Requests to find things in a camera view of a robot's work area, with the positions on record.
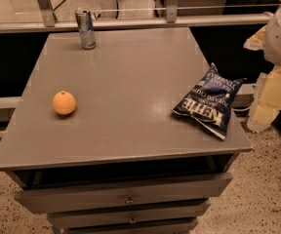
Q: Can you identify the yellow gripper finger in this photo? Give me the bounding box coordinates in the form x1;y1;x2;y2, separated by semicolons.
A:
247;65;281;133
243;26;266;51

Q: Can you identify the blue Kettle chip bag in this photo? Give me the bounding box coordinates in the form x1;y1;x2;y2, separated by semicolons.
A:
172;63;244;140

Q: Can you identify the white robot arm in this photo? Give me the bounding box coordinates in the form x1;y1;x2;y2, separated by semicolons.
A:
244;6;281;133

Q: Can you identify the silver blue redbull can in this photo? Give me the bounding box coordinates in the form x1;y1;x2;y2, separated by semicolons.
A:
75;8;97;50

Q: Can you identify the top grey drawer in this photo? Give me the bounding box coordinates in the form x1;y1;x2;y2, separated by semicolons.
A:
15;173;232;214

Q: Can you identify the grey drawer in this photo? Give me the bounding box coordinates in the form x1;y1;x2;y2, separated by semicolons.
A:
63;217;198;234
15;173;232;214
47;199;210;228

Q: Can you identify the grey drawer cabinet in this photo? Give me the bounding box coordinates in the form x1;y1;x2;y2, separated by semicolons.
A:
0;26;254;234

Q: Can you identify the middle grey drawer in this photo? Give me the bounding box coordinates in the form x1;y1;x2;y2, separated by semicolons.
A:
47;199;210;228

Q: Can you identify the bottom grey drawer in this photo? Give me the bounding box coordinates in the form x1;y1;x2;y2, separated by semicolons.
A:
63;217;198;234

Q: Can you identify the orange fruit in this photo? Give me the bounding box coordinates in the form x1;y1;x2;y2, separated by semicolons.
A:
53;91;76;115

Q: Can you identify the grey metal railing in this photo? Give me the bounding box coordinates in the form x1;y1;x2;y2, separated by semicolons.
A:
0;0;280;33

